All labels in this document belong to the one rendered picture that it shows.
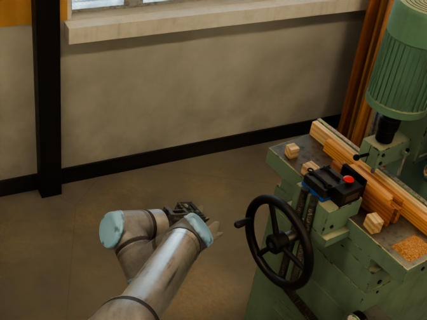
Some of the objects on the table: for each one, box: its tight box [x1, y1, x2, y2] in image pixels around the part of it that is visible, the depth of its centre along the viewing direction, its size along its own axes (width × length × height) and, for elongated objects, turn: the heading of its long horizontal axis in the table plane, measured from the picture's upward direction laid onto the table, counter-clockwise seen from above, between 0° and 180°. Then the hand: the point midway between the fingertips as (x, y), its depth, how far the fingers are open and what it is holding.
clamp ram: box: [340, 163, 367, 197], centre depth 200 cm, size 9×8×9 cm
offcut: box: [284, 143, 300, 159], centre depth 217 cm, size 3×3×4 cm
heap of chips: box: [391, 234, 427, 262], centre depth 190 cm, size 7×10×2 cm
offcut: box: [301, 161, 320, 175], centre depth 210 cm, size 4×4×3 cm
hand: (211, 228), depth 195 cm, fingers open, 6 cm apart
